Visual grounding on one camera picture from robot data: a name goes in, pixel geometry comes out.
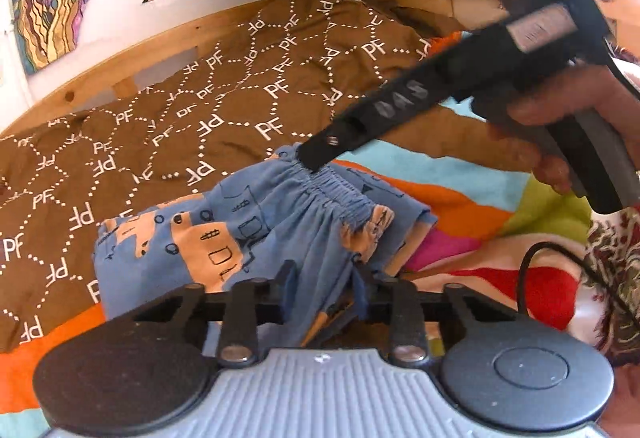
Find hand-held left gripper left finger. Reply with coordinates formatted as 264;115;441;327
132;260;301;366

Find person's right hand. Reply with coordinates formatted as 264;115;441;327
486;65;640;195

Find black cable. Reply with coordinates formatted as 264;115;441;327
516;40;640;336

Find blue printed pants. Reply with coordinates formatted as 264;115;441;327
92;145;440;350

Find floral patterned cloth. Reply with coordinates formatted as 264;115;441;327
582;205;640;356

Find multicoloured striped blanket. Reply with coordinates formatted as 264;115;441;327
0;30;623;438

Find brown patterned blanket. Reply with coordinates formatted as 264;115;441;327
0;0;468;355

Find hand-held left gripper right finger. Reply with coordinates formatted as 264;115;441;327
350;262;523;366

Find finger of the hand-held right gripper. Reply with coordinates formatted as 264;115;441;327
295;115;373;173

